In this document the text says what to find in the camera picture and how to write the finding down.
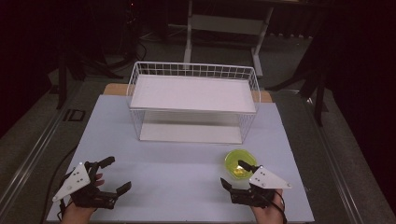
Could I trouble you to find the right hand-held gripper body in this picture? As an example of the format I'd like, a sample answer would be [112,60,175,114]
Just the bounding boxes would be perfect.
[229,165,293,209]

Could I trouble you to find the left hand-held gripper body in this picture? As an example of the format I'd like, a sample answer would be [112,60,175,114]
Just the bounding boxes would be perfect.
[51,161,120,210]

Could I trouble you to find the green translucent bowl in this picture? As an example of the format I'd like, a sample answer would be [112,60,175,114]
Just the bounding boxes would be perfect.
[224,148,259,181]

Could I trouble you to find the person's left hand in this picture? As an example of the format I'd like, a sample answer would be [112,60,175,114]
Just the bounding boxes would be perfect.
[60,173,106,224]

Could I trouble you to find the person's right hand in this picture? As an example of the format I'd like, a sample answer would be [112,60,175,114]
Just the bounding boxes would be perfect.
[250,189,288,224]

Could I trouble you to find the pale table mat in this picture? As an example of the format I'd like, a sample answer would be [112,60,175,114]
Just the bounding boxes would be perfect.
[46,94,316,224]

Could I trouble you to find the black floor plate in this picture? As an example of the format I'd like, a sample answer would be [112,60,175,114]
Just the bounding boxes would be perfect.
[63,108,86,122]

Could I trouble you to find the black stand legs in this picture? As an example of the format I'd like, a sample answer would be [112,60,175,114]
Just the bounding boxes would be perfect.
[265,55,331,127]
[55,46,125,110]

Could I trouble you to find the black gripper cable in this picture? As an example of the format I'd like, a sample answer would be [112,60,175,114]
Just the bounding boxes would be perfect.
[264,190,288,224]

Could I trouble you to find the metal floor rail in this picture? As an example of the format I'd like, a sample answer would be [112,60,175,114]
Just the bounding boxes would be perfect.
[0,90,74,207]
[306,97,366,224]

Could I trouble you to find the white wire shelf rack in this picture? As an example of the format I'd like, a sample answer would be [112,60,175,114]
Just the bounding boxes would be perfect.
[125,61,262,146]

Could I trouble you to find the white metal desk frame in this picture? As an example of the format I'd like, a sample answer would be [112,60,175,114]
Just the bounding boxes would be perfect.
[182,0,276,78]

